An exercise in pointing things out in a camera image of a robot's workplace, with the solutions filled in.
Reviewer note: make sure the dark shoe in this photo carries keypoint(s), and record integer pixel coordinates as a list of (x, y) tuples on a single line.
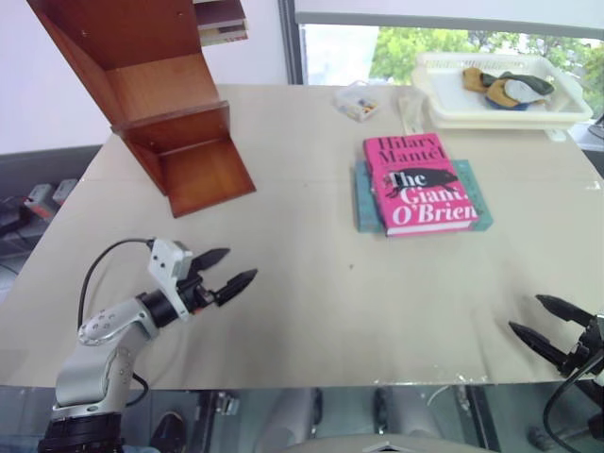
[(167, 429)]

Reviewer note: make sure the teal hardcover book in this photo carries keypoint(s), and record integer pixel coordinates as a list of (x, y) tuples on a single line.
[(363, 207)]

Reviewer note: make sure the grey robot torso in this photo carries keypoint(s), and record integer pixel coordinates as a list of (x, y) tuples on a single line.
[(387, 447)]

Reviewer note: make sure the grey window frame post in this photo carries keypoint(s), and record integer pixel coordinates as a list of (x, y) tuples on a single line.
[(290, 42)]

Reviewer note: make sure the black object beside table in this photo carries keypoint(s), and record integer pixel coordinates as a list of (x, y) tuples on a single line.
[(592, 137)]

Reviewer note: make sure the yellow brown cloth item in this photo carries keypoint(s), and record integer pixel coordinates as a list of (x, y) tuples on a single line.
[(474, 81)]

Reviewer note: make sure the small clear plastic box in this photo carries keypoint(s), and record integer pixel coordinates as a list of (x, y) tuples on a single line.
[(356, 101)]

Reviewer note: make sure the white plastic basket tray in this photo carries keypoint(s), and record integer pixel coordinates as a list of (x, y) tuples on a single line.
[(448, 92), (495, 123)]

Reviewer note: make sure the grey red battery pack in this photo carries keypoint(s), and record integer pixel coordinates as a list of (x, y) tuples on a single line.
[(38, 198), (65, 189)]

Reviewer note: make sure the beige table cover sheet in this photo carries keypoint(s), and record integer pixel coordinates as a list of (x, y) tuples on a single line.
[(302, 292)]

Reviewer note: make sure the white roller blind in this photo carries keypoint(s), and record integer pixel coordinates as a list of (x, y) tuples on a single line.
[(448, 10)]

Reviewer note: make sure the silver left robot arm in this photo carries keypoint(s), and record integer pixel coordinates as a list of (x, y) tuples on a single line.
[(101, 325)]

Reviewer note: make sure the brown wooden bookshelf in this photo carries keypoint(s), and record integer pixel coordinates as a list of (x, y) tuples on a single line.
[(141, 85)]

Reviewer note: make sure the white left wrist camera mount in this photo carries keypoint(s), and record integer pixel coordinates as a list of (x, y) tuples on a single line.
[(165, 259)]

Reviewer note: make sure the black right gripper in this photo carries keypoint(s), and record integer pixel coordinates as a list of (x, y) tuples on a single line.
[(582, 349)]

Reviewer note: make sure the pink hardcover book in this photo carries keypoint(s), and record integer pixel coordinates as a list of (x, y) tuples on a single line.
[(420, 198)]

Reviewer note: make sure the dark green cloth item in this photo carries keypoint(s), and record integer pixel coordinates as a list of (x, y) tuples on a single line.
[(528, 81)]

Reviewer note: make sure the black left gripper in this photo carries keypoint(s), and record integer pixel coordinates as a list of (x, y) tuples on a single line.
[(193, 292)]

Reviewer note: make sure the white grey cloth item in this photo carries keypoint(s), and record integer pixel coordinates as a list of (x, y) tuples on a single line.
[(521, 92)]

